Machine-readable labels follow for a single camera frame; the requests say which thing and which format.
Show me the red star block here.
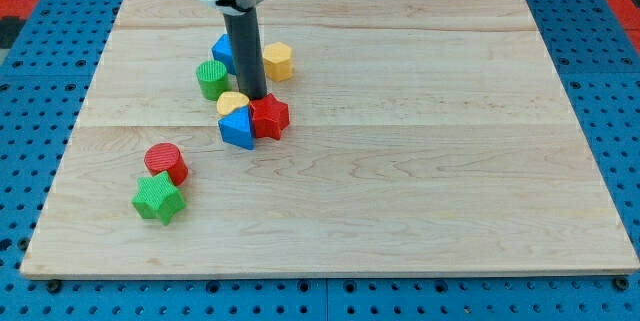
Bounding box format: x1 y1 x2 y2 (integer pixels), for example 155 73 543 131
249 93 290 140

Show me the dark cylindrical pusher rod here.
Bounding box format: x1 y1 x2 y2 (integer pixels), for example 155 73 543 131
224 8 268 100

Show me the blue triangle block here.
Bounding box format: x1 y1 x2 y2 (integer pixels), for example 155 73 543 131
218 106 254 150

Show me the green star block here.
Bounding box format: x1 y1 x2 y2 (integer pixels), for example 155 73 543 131
131 171 186 226

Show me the yellow hexagon block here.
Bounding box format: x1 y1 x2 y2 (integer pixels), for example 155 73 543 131
263 42 293 82

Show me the yellow heart block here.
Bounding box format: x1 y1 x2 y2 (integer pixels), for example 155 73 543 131
216 91 250 116

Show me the light wooden board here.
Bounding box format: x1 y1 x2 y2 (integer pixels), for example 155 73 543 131
20 0 639 280

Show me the green cylinder block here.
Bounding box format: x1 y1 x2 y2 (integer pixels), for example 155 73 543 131
196 60 231 101

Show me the blue cube block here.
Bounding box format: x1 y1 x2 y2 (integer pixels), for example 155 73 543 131
211 34 236 75

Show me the red cylinder block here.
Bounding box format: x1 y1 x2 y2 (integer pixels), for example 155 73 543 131
143 143 189 186

